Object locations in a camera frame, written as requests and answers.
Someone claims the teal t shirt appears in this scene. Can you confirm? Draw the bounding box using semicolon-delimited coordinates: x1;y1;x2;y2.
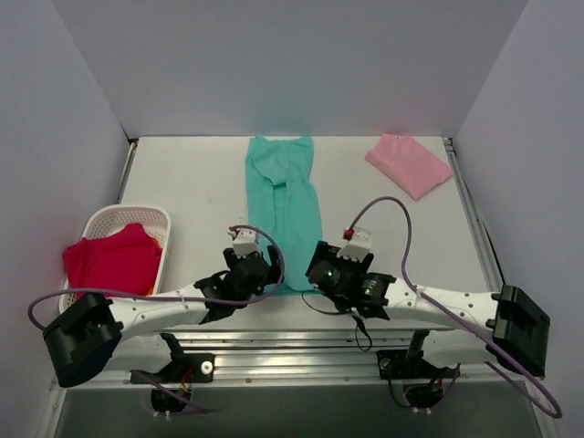
245;136;322;296

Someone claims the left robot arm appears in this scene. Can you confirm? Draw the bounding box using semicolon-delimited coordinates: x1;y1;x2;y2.
43;245;284;388

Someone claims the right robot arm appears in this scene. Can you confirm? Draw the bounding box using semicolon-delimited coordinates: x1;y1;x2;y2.
306;241;551;378

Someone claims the orange t shirt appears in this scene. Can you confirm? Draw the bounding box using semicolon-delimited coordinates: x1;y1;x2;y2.
147;236;163;258

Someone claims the crimson t shirt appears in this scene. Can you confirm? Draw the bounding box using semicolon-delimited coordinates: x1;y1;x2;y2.
62;223;162;296

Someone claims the folded pink t shirt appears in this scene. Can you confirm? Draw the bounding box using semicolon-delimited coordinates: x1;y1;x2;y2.
365;133;454;201

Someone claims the white plastic laundry basket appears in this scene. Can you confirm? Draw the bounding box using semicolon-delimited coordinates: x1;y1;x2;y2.
58;204;171;311

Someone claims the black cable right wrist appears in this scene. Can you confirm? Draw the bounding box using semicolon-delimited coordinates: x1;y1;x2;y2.
300;291;373;352

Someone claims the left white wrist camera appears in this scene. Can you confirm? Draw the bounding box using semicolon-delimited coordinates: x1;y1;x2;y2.
228;226;261;258

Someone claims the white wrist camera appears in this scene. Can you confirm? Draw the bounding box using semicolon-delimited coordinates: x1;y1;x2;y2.
228;226;261;258
338;227;372;263

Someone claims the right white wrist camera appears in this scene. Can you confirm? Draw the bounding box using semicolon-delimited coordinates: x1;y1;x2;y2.
338;227;372;263

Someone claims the aluminium rail frame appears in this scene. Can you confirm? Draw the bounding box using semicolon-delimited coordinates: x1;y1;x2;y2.
80;136;499;385

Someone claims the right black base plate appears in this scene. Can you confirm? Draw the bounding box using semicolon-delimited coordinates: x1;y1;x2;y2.
376;349;455;381

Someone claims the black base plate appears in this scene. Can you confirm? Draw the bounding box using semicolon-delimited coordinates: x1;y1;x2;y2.
145;352;215;384
376;349;455;381

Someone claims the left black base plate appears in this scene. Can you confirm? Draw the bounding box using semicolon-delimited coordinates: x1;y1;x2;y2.
145;352;215;384

